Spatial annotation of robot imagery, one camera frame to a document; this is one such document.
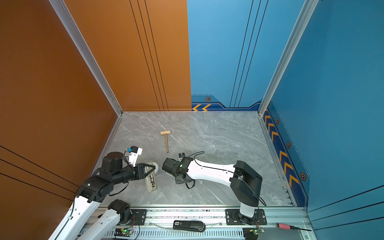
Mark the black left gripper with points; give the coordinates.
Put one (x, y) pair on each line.
(140, 168)

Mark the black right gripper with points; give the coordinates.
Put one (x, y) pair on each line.
(177, 181)

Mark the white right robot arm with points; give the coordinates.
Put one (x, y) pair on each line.
(243, 180)

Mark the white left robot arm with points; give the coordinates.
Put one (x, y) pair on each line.
(117, 168)

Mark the wooden mallet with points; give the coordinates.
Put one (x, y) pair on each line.
(165, 134)

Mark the black handheld scanner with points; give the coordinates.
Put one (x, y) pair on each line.
(192, 226)

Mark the green circuit board left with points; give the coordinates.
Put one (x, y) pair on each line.
(124, 232)

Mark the circuit board right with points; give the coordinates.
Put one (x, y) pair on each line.
(252, 233)

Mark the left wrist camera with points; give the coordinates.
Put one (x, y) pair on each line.
(133, 154)

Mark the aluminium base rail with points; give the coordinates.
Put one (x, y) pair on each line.
(212, 223)

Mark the pink handled screwdriver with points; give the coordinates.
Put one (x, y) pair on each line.
(289, 227)

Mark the aluminium corner post left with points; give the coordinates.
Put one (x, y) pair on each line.
(74, 32)

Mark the aluminium corner post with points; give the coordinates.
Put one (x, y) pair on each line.
(294, 39)
(74, 32)

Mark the aluminium corner post right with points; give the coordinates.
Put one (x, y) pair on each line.
(294, 39)

